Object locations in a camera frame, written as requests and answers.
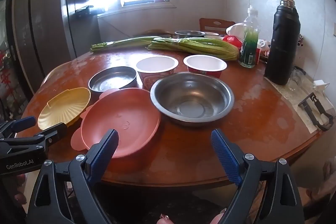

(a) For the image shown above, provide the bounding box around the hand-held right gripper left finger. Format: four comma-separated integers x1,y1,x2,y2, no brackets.
26,129,120,224

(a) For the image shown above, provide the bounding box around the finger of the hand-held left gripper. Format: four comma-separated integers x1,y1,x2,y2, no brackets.
41,122,68,147
0,116,37,138

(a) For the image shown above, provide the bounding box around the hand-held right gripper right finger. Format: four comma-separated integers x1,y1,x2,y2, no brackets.
211,129,305,224

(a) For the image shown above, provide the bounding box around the yellow scalloped plastic plate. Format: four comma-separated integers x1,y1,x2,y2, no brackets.
37,88,92,130

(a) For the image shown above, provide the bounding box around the orange plastic plate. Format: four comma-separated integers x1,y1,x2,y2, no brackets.
71,88,162,165

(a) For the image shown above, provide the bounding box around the large steel bowl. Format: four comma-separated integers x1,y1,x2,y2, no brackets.
150,72,235,127

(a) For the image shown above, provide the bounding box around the round steel plate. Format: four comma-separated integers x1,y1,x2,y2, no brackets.
88,66,138,93

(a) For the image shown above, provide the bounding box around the white paper bowl red print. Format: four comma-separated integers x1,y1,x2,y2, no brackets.
136,55,179,90
183,55,227,79

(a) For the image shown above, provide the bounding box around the person's left hand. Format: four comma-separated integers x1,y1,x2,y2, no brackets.
12,174,27,207

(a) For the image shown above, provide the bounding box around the light wooden chair back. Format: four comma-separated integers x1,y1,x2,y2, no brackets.
39,60,77,88

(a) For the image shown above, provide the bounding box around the dark steel refrigerator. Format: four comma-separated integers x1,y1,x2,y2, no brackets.
12,0,101,94

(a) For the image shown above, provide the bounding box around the black clip tool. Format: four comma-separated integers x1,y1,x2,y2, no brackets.
298,93,335,132

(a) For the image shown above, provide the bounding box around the glass mug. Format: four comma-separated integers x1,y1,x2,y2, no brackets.
288,67,313,91

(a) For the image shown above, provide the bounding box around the clear bottle with green liquid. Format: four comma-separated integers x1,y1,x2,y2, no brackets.
238,6,260,68

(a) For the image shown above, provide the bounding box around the long celery bunch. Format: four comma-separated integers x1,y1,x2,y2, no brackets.
90,35,162,53

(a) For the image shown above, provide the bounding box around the thick wrapped celery bunch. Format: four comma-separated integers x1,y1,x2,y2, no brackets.
147,38,239,61

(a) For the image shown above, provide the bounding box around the red and white can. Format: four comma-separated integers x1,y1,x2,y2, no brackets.
256,40,271,60

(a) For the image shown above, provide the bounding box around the red tissue pack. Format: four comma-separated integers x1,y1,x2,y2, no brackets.
222,35,243,51

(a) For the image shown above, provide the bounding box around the white ceramic bowl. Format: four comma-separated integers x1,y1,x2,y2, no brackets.
203,32,224,41

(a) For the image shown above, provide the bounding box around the white charger plug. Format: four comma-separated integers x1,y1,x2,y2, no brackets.
313,79,330,91

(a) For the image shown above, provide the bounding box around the small steel pot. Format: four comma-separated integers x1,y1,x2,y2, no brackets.
175,30,206,39

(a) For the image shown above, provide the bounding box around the white plastic bag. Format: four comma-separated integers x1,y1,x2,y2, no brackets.
226,22,250,41

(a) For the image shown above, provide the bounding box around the black thermos flask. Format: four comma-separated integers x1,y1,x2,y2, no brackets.
264,0,301,86

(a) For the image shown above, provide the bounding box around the wooden chair with cutout back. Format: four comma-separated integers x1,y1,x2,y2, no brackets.
199,18,236,33

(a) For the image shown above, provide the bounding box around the wooden chair with curved rail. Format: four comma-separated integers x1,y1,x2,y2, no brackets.
139,29,174,37

